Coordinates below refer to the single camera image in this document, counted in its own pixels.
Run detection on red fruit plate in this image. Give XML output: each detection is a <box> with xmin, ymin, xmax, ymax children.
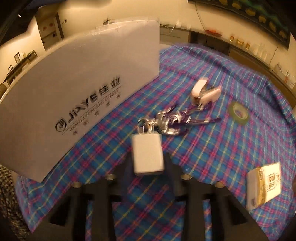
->
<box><xmin>205</xmin><ymin>29</ymin><xmax>222</xmax><ymax>37</ymax></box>

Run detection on white foam storage box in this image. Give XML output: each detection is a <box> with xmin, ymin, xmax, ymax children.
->
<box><xmin>1</xmin><ymin>19</ymin><xmax>160</xmax><ymax>182</ymax></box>

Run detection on blue plaid tablecloth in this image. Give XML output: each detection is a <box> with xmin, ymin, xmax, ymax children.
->
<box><xmin>16</xmin><ymin>46</ymin><xmax>295</xmax><ymax>240</ymax></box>

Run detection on white stapler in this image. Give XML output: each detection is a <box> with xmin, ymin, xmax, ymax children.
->
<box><xmin>190</xmin><ymin>77</ymin><xmax>222</xmax><ymax>106</ymax></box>

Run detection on patterned left sleeve forearm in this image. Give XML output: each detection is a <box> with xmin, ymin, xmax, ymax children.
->
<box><xmin>1</xmin><ymin>165</ymin><xmax>31</xmax><ymax>240</ymax></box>

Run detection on purple silver action figure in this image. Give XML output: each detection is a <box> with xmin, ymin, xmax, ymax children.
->
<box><xmin>137</xmin><ymin>102</ymin><xmax>221</xmax><ymax>136</ymax></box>

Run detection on white USB charger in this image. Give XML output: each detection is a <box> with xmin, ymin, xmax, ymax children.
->
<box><xmin>132</xmin><ymin>126</ymin><xmax>165</xmax><ymax>176</ymax></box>

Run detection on green tape roll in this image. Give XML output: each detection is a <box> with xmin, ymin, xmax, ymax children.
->
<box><xmin>228</xmin><ymin>101</ymin><xmax>250</xmax><ymax>126</ymax></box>

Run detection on dark wall tapestry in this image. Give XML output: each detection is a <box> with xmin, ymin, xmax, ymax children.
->
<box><xmin>190</xmin><ymin>0</ymin><xmax>291</xmax><ymax>49</ymax></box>

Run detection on white tissue pack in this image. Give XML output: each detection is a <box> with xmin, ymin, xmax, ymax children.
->
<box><xmin>246</xmin><ymin>162</ymin><xmax>281</xmax><ymax>210</ymax></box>

